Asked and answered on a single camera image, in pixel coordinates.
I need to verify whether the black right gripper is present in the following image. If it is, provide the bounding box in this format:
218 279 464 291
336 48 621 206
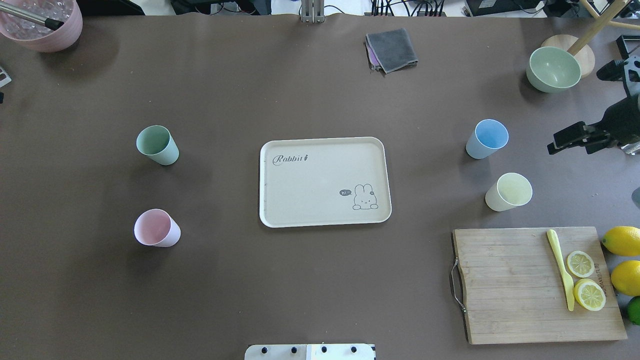
546 95 640 155

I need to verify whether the pale yellow cup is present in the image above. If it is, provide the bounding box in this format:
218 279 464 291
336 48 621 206
485 172 533 212

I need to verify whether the pink cup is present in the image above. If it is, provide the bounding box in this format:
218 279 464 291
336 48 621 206
134 208 181 248

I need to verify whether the cream rabbit tray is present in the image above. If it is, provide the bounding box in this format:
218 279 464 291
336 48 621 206
259 136 393 228

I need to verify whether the green bowl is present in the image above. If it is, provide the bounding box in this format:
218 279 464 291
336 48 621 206
526 47 582 93

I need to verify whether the blue cup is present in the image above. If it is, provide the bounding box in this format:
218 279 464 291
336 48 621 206
465 119 509 160

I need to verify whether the wooden cup stand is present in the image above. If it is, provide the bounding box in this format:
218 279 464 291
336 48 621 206
541 0 640 79

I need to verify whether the upper whole lemon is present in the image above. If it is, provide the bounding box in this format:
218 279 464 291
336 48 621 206
601 226 640 256

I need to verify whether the whole lemon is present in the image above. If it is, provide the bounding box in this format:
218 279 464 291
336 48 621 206
601 226 640 256
610 260 640 297

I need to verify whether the upper lemon slice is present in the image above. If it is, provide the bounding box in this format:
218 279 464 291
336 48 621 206
566 250 595 279

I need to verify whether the lemon slice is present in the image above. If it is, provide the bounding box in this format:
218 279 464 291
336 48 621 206
566 250 595 279
573 278 606 312

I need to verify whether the yellow plastic knife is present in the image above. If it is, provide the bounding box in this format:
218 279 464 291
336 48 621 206
546 228 576 312

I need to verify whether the lower whole lemon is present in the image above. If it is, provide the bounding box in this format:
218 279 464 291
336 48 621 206
610 260 640 297

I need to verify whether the lower lemon slice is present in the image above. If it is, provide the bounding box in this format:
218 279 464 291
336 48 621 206
573 278 606 312

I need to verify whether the wooden cutting board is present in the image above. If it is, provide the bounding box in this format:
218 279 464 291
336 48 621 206
452 227 627 345

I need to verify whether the green lime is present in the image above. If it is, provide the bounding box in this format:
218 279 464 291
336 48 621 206
626 296 640 326

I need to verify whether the grey folded cloth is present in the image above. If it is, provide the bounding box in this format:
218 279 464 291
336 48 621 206
365 28 419 74

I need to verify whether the purple cloth under grey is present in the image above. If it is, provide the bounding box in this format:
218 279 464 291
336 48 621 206
365 41 384 73

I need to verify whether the green cup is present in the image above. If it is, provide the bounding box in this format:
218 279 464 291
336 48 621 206
135 125 179 166

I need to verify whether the steel muddler black tip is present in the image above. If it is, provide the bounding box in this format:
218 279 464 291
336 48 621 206
0 1 65 31

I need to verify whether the pink ice bowl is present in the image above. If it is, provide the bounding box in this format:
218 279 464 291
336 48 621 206
0 0 83 53

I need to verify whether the aluminium camera post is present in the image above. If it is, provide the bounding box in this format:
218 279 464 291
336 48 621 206
300 0 325 24

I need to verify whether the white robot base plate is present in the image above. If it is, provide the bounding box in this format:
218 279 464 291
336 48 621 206
244 342 377 360

